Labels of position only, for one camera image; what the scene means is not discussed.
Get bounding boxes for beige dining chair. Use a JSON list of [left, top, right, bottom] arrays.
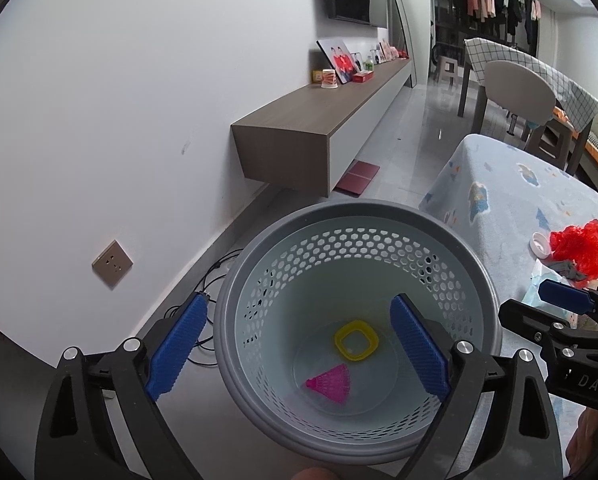
[[471, 60, 558, 142]]

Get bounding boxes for pink plush toy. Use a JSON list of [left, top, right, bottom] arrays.
[[380, 38, 410, 61]]

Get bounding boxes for yellow plastic ring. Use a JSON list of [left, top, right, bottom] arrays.
[[334, 321, 380, 362]]

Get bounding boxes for leaning mirror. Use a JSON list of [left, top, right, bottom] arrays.
[[388, 0, 420, 90]]

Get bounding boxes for small grey stool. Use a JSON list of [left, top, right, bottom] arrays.
[[438, 56, 458, 87]]

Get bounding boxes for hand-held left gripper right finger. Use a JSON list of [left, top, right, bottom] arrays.
[[390, 294, 564, 480]]

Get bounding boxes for floating wooden cabinet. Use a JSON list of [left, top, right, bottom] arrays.
[[231, 56, 414, 199]]

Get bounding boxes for large photo frame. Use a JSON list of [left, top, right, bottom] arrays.
[[317, 38, 360, 84]]

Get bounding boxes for dark grey scrap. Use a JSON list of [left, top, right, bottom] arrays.
[[553, 259, 588, 282]]

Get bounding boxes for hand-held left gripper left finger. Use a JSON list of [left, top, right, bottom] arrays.
[[35, 292, 210, 480]]

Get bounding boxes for red plastic bag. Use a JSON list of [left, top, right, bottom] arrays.
[[550, 220, 598, 285]]

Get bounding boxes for brown wooden stool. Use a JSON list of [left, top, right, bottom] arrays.
[[523, 114, 588, 172]]

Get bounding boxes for person's left hand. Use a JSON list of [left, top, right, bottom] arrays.
[[290, 466, 340, 480]]

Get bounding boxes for light blue wrapper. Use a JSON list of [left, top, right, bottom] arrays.
[[528, 266, 574, 322]]

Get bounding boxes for person's right hand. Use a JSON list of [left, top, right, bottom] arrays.
[[567, 406, 598, 479]]

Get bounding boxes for pink shuttlecock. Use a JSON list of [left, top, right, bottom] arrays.
[[305, 365, 352, 405]]

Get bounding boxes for white bottle cap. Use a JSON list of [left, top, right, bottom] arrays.
[[529, 232, 552, 260]]

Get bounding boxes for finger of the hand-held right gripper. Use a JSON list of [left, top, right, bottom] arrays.
[[539, 279, 598, 331], [498, 299, 598, 347]]

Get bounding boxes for grey perforated plastic basket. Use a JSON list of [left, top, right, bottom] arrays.
[[214, 199, 504, 466]]

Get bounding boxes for dark red floor scale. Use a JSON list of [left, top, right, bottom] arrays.
[[334, 159, 382, 196]]

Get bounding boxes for dining table with checkered cloth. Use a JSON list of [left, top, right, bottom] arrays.
[[458, 36, 598, 135]]

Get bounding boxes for table with patterned cloth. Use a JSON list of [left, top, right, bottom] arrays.
[[419, 134, 598, 411]]

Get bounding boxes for metal wall socket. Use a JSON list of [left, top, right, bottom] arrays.
[[91, 240, 134, 289]]

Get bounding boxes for black cables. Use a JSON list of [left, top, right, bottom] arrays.
[[185, 249, 242, 367]]

